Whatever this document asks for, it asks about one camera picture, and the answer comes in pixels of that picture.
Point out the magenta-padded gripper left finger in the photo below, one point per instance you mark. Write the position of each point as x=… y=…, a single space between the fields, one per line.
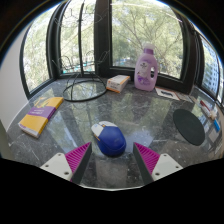
x=77 y=158

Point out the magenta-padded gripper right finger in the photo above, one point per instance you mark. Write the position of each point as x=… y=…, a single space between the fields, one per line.
x=148 y=158

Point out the blue and white computer mouse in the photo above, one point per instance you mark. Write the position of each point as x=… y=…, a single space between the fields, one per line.
x=110 y=140

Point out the black round mouse pad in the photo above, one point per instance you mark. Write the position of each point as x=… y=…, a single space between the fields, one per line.
x=189 y=126

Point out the yellow and purple book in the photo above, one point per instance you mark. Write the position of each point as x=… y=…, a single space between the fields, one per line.
x=40 y=116

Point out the white card with dark picture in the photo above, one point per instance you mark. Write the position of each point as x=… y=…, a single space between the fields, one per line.
x=167 y=93

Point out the blue small box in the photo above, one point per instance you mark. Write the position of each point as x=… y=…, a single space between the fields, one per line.
x=217 y=125

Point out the red book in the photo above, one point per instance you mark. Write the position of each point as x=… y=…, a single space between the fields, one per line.
x=207 y=109

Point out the white and orange carton box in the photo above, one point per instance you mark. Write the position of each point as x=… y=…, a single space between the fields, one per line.
x=117 y=83

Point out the purple detergent bottle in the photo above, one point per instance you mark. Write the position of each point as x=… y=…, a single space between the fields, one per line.
x=145 y=71

